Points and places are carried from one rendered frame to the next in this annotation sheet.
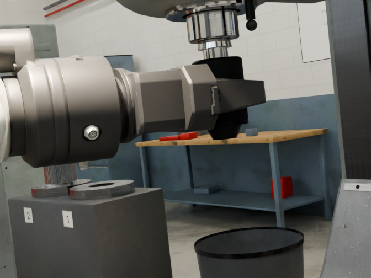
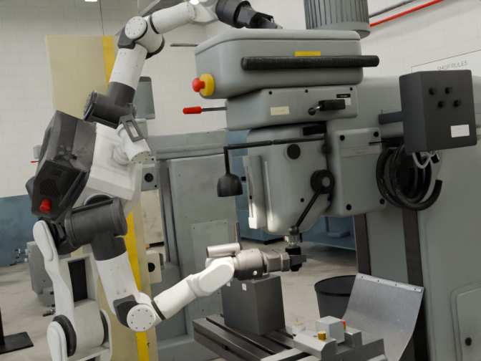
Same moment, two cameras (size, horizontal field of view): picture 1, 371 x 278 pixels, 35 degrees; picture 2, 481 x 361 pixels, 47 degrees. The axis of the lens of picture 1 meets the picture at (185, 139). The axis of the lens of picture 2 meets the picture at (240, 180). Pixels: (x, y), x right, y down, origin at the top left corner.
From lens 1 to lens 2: 1.17 m
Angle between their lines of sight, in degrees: 10
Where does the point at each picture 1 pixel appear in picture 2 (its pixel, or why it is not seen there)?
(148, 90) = (270, 261)
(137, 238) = (270, 295)
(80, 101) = (252, 265)
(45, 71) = (243, 256)
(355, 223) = (359, 292)
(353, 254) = (357, 305)
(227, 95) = (294, 260)
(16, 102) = (235, 265)
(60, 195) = not seen: hidden behind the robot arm
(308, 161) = not seen: hidden behind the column
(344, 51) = (357, 220)
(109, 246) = (259, 298)
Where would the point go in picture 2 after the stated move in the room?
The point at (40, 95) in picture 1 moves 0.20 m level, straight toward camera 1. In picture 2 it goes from (242, 263) to (248, 279)
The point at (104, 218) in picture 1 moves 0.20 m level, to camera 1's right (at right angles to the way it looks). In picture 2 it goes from (258, 288) to (316, 284)
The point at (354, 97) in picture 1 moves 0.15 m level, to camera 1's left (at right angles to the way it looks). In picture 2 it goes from (361, 240) to (318, 243)
